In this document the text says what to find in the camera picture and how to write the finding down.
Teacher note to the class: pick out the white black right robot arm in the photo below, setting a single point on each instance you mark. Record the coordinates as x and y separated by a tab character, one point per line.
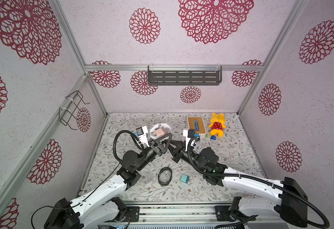
284	199

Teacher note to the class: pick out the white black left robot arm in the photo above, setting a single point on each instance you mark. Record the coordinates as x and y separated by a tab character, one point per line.
103	203

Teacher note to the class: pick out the teal charger plug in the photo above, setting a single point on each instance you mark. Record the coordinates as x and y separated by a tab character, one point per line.
184	178

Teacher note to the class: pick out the grey wall shelf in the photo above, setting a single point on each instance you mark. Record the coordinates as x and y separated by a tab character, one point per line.
186	77

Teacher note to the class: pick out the black wire wall rack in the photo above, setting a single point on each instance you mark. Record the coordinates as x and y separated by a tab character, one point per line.
75	115

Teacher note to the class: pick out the aluminium front rail frame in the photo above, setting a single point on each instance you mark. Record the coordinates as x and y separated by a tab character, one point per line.
201	215

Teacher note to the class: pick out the pink charger plug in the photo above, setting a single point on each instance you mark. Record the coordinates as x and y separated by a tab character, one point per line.
160	132

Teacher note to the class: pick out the yellow plush bear toy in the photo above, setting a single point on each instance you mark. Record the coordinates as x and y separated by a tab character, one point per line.
217	124

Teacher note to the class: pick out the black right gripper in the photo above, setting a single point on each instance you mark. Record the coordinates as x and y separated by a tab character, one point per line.
180	149

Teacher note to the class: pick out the white wooden-top tissue box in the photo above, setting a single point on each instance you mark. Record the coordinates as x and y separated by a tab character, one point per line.
197	123

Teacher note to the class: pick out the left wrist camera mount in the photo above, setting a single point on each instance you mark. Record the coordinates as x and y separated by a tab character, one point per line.
142	134

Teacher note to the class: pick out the clear round container lid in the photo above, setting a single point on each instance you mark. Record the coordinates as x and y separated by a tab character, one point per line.
146	177

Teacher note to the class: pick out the black rimmed round lid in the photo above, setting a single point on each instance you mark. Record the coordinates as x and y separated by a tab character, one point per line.
165	176

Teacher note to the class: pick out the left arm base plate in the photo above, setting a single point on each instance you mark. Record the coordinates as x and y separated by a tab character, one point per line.
132	214

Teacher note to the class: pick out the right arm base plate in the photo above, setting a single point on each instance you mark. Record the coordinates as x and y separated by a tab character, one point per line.
223	213

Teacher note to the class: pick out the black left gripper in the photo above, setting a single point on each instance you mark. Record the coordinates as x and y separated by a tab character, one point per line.
159	151

